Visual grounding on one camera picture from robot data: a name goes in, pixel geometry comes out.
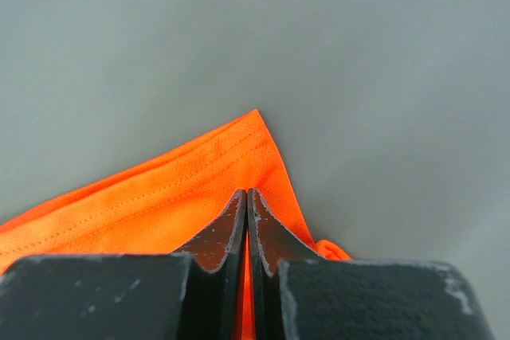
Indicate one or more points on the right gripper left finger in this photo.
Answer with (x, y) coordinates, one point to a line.
(194, 292)

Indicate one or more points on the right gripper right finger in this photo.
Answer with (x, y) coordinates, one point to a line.
(297, 294)

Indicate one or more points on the orange t shirt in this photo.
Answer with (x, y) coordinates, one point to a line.
(157, 206)

